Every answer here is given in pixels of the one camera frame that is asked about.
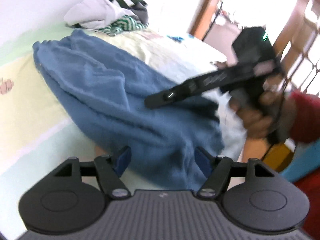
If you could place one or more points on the wooden door frame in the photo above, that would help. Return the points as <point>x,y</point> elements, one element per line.
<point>202,10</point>

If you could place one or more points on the printed pastel bed sheet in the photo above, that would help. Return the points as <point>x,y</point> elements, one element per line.
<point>30,130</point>

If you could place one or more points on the blue towel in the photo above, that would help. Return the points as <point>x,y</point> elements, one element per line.
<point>125,100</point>

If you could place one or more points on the wooden furniture frame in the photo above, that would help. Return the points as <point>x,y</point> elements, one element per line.
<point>300,42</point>

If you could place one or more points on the blue tray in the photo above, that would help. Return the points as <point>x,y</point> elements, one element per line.
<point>177,38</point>

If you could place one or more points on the person's right hand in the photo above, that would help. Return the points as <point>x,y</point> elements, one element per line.
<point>257,122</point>

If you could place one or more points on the person's red teal clothing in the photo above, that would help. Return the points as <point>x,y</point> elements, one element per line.
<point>307,180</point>

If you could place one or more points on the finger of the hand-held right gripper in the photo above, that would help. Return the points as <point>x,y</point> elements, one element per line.
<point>170,95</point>

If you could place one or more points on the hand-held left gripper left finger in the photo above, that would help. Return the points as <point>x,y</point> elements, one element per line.
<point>124,158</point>

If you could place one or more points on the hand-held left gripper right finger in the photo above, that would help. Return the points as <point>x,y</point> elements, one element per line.
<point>202,160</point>

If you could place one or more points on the green white striped garment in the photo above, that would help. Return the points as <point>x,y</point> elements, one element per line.
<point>125,26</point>

